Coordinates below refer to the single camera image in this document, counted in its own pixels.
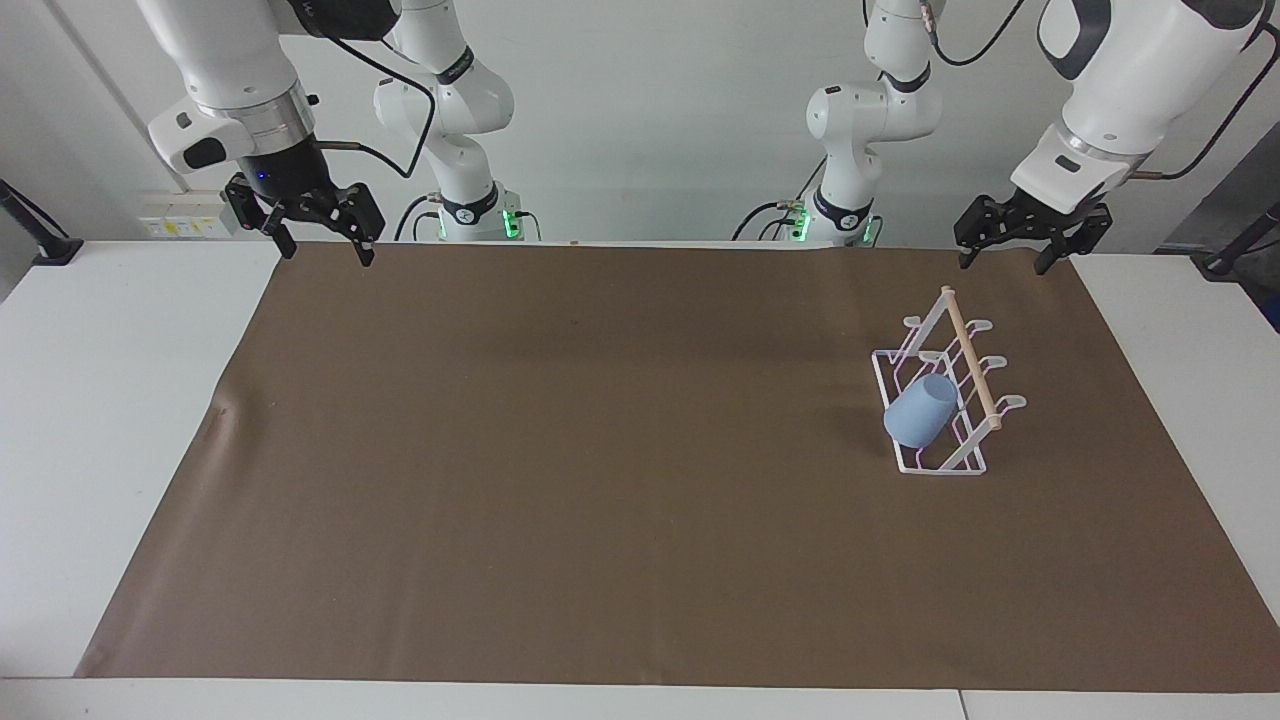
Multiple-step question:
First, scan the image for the white wire cup holder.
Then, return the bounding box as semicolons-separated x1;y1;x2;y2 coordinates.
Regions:
871;285;1028;477

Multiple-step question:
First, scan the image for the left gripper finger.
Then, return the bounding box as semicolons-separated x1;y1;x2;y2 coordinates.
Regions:
1034;202;1114;277
952;196;1022;270

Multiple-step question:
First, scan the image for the light blue cup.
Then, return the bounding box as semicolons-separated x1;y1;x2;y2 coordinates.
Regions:
883;373;960;449

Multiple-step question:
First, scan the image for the black stand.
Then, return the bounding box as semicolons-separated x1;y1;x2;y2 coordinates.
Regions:
1193;200;1280;283
0;178;85;267

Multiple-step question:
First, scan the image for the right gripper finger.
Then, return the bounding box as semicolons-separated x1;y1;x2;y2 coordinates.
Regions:
299;182;387;268
221;174;299;260

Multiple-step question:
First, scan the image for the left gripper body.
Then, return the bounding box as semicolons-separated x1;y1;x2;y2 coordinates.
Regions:
1010;190;1078;242

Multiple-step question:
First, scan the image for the black cable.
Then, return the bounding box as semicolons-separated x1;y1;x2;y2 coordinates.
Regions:
731;185;827;243
1128;48;1280;182
922;0;1029;68
394;192;444;243
318;34;439;181

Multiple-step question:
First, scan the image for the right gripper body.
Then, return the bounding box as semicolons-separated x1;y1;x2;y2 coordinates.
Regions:
238;134;338;207

